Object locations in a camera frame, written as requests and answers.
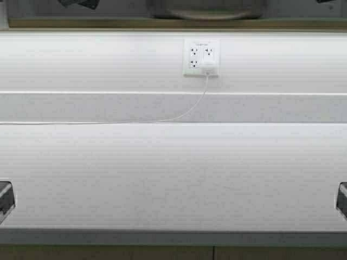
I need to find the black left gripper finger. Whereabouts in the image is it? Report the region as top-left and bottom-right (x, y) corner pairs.
(58, 0), (100, 10)

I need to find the left top wooden drawer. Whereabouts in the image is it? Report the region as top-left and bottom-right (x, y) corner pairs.
(1, 245), (215, 259)

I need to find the large dark grey cooking pot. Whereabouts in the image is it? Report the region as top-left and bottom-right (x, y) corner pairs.
(146, 0), (268, 21)

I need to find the white charger cable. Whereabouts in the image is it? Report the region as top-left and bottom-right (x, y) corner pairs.
(0, 73), (210, 125)

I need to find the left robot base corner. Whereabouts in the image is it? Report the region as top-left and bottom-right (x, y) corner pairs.
(0, 181), (16, 224)

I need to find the right top wooden drawer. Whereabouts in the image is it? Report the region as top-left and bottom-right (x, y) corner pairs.
(213, 247), (346, 260)

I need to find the white charger plug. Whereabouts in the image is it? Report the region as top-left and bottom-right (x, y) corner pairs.
(201, 61), (219, 76)

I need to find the white wall power outlet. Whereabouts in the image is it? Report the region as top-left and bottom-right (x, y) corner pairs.
(182, 39), (221, 77)

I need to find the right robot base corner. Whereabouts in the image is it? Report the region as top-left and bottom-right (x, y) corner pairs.
(336, 182), (347, 218)

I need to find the wooden drawer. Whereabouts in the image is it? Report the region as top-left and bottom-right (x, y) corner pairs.
(213, 247), (346, 260)
(1, 245), (215, 259)

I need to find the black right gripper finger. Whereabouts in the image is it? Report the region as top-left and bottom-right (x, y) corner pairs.
(316, 0), (334, 3)

